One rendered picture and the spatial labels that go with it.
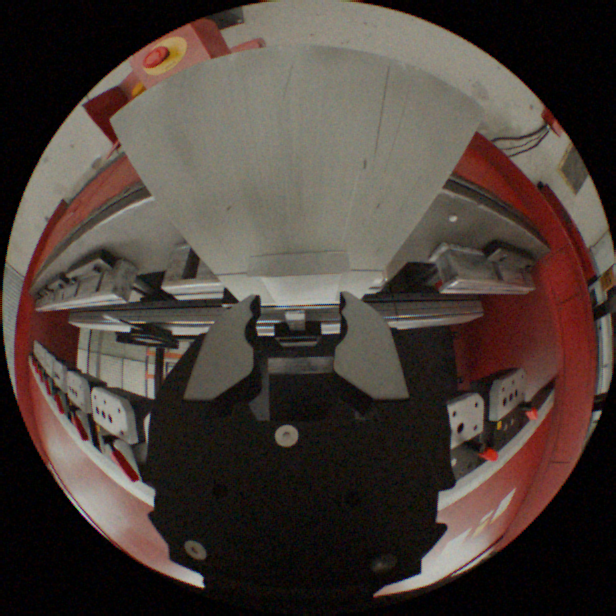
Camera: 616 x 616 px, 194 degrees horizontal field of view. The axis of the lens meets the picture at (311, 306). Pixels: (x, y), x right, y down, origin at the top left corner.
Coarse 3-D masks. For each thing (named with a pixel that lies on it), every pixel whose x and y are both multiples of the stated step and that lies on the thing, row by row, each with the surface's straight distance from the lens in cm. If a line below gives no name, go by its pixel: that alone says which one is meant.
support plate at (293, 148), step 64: (256, 64) 9; (320, 64) 9; (384, 64) 10; (128, 128) 12; (192, 128) 10; (256, 128) 10; (320, 128) 10; (384, 128) 10; (448, 128) 12; (192, 192) 12; (256, 192) 11; (320, 192) 11; (384, 192) 12; (384, 256) 18
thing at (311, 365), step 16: (272, 368) 27; (288, 368) 26; (304, 368) 26; (320, 368) 26; (272, 384) 26; (288, 384) 26; (304, 384) 26; (320, 384) 26; (272, 400) 26; (288, 400) 26; (304, 400) 26; (320, 400) 26; (336, 400) 26; (272, 416) 27; (288, 416) 27; (304, 416) 26; (320, 416) 27
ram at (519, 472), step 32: (32, 384) 194; (64, 416) 83; (64, 448) 104; (96, 448) 60; (544, 448) 100; (64, 480) 171; (96, 480) 74; (128, 480) 50; (512, 480) 72; (96, 512) 116; (128, 512) 66; (448, 512) 48; (480, 512) 64; (512, 512) 108; (128, 544) 109; (160, 544) 68; (480, 544) 103; (192, 576) 83; (416, 576) 81
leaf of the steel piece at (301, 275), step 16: (256, 256) 16; (272, 256) 16; (288, 256) 15; (304, 256) 15; (320, 256) 15; (336, 256) 15; (256, 272) 15; (272, 272) 15; (288, 272) 14; (304, 272) 14; (320, 272) 14; (336, 272) 14; (272, 288) 22; (288, 288) 21; (304, 288) 21; (320, 288) 22; (336, 288) 22
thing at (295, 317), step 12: (288, 312) 30; (300, 312) 30; (276, 324) 45; (288, 324) 38; (300, 324) 38; (312, 324) 45; (276, 336) 45; (288, 336) 44; (300, 336) 44; (312, 336) 44
